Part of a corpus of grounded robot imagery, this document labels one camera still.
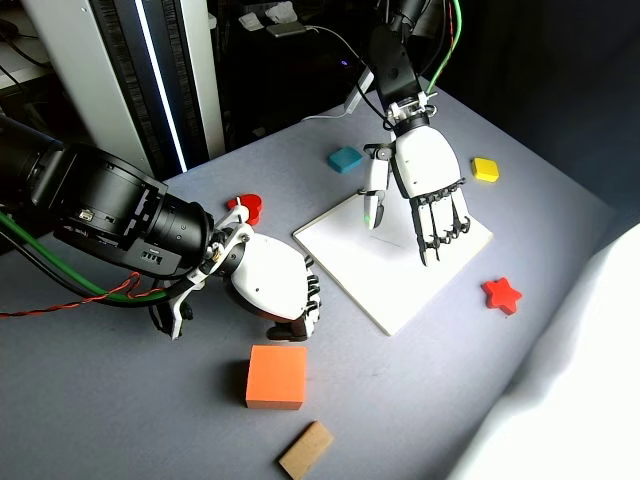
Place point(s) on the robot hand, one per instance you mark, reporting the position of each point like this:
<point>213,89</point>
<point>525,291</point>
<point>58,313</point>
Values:
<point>270,280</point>
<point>425,160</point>

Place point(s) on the yellow square block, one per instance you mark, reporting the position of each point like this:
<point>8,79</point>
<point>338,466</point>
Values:
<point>485,169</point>

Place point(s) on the red heart block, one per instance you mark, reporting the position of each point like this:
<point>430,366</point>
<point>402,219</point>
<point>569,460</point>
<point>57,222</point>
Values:
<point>252,205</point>

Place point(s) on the teal square block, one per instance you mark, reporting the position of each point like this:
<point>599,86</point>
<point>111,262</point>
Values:
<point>345,160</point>

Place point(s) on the white adapter box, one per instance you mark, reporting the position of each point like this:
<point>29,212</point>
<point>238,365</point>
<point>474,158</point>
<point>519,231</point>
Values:
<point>357,97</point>

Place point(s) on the orange cube block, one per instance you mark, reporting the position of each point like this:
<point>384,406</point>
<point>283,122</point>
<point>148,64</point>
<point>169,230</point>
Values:
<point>275,375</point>

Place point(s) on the white cutting board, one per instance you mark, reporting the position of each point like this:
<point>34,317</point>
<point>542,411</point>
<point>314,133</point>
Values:
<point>380,280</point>

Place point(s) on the red star block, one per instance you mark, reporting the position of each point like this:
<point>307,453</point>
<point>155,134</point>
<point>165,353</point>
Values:
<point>500,295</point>

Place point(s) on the wooden rectangular block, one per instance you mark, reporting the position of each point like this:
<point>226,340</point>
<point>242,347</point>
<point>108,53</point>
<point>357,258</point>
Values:
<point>305,450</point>

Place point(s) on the silver flat device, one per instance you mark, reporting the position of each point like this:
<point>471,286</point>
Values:
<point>286,29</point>

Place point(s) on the grey table cloth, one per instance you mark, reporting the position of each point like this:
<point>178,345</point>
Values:
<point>125,425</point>

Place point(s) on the large white crumpled object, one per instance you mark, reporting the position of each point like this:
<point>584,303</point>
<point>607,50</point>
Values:
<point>280,12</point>

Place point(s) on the small white crumpled object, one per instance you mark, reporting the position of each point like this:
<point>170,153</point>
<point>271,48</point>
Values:
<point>249,20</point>

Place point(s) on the blurred white robot shell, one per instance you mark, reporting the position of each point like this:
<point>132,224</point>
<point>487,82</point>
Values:
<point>575,375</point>

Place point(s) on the grey metal column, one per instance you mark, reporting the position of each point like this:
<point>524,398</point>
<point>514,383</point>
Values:
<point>90,75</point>

